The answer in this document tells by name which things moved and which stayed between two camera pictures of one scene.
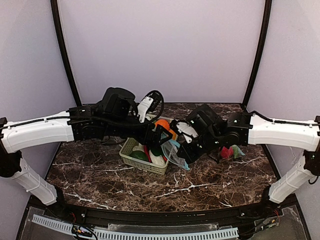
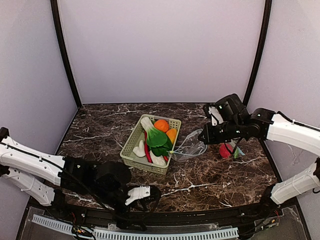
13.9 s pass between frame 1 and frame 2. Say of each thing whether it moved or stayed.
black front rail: stayed
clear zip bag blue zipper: stayed
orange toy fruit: stayed
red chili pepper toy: stayed
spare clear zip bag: moved
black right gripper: moved
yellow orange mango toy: stayed
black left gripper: moved
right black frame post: stayed
